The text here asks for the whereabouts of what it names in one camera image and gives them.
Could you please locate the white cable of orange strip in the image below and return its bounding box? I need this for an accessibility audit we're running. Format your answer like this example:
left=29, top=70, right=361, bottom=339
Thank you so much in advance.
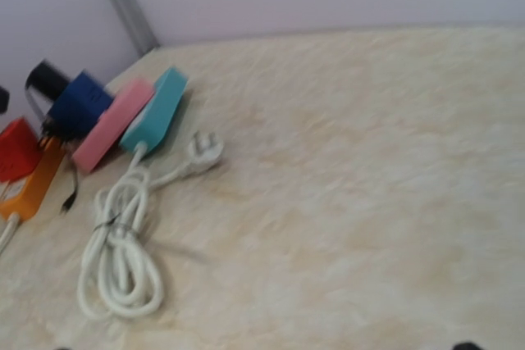
left=0, top=212, right=21, bottom=253

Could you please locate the black power adapter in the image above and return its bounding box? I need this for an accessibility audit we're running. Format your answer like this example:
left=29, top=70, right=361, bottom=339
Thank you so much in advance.
left=25, top=60, right=74, bottom=104

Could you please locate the blue cube socket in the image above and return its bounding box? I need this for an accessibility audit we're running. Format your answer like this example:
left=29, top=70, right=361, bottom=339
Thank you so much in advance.
left=43, top=71, right=114, bottom=142

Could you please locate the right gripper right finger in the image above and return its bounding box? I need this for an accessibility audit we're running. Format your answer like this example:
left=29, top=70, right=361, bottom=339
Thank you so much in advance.
left=452, top=341, right=484, bottom=350

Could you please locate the pink triangular power strip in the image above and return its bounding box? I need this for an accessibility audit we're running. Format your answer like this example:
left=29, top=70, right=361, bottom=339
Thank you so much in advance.
left=72, top=79, right=155, bottom=174

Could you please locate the left aluminium frame post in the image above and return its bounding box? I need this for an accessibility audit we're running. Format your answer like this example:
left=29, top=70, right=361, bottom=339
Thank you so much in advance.
left=110, top=0, right=161, bottom=57

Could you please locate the red cube socket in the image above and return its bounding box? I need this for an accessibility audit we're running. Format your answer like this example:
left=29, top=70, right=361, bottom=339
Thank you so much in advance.
left=0, top=117, right=43, bottom=183

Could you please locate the orange power strip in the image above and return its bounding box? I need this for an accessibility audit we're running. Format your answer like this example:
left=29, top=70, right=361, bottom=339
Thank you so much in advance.
left=1, top=138, right=65, bottom=221

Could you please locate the white cable of teal strip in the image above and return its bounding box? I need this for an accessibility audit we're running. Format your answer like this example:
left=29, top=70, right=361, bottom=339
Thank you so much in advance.
left=76, top=130, right=225, bottom=321

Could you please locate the teal power strip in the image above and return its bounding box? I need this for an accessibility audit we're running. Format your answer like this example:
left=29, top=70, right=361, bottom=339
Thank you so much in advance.
left=119, top=67, right=188, bottom=154

